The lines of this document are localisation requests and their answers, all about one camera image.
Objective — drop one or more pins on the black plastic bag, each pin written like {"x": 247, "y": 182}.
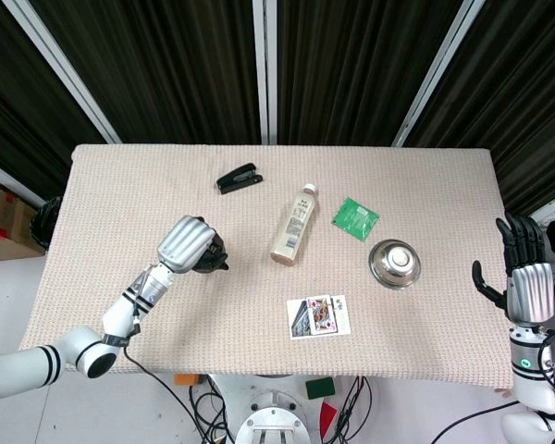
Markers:
{"x": 44, "y": 222}

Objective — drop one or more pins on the red triangular piece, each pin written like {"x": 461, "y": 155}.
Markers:
{"x": 328, "y": 418}

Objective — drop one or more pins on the beige drink bottle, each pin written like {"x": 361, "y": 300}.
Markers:
{"x": 295, "y": 226}

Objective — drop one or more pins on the playing card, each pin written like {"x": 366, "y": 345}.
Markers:
{"x": 320, "y": 315}

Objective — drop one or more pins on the stainless steel bowl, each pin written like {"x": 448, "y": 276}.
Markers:
{"x": 394, "y": 263}

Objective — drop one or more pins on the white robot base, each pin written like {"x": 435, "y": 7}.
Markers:
{"x": 275, "y": 411}

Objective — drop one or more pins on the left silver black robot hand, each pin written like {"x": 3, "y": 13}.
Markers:
{"x": 189, "y": 242}

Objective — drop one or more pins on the cardboard box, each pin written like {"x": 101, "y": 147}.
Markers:
{"x": 2, "y": 222}

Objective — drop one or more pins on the green foil packet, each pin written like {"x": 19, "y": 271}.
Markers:
{"x": 355, "y": 218}

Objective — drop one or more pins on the black stapler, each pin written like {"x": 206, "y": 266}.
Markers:
{"x": 239, "y": 179}

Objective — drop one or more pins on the white screen frame post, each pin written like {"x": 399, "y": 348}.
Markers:
{"x": 264, "y": 69}
{"x": 437, "y": 74}
{"x": 65, "y": 69}

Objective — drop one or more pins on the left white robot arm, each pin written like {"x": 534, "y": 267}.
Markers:
{"x": 74, "y": 342}

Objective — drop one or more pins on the beige woven tablecloth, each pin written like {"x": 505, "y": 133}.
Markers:
{"x": 277, "y": 351}

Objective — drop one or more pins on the playing card box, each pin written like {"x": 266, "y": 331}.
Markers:
{"x": 342, "y": 319}

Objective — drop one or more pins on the black teapot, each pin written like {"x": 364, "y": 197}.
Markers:
{"x": 215, "y": 256}

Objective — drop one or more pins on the green sponge block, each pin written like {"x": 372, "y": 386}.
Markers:
{"x": 320, "y": 386}

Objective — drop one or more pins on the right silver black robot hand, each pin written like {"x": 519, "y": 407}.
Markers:
{"x": 527, "y": 282}

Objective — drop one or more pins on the orange block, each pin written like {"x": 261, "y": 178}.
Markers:
{"x": 187, "y": 379}

